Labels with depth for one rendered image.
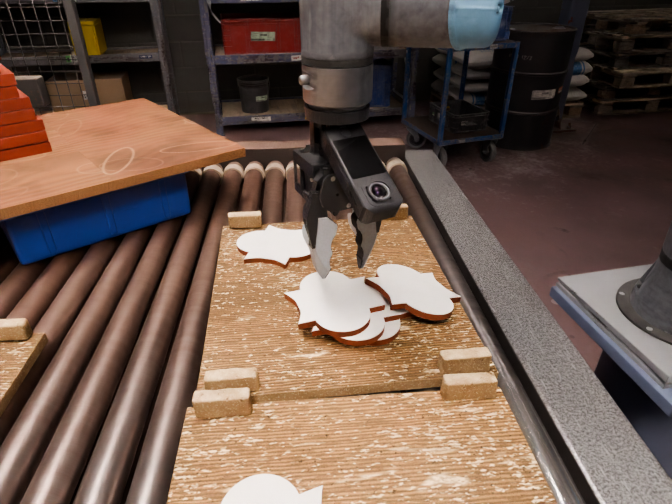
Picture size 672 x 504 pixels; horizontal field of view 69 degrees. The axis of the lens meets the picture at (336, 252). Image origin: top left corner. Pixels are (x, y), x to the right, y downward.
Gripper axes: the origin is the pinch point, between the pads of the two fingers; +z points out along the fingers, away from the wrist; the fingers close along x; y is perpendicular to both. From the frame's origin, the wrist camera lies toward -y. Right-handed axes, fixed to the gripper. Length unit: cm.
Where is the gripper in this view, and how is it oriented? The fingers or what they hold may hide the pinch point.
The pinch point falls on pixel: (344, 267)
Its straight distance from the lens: 62.1
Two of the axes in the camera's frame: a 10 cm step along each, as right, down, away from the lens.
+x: -9.0, 2.3, -3.8
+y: -4.4, -4.6, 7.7
